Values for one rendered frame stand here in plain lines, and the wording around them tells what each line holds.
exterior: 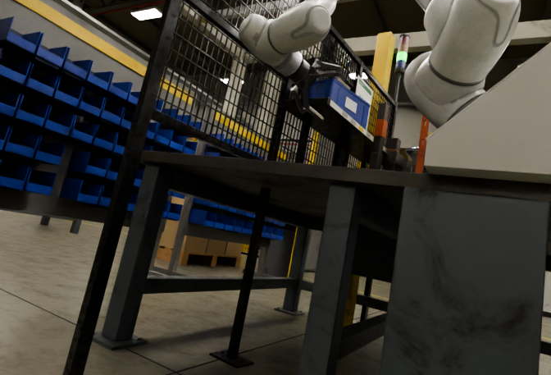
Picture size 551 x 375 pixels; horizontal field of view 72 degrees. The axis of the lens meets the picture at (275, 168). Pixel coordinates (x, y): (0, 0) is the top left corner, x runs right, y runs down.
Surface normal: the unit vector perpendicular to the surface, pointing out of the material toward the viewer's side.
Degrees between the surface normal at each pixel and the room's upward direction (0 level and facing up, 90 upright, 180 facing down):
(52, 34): 90
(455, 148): 90
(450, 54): 137
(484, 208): 90
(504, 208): 90
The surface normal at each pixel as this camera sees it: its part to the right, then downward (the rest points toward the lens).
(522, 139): -0.47, -0.25
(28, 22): 0.86, 0.08
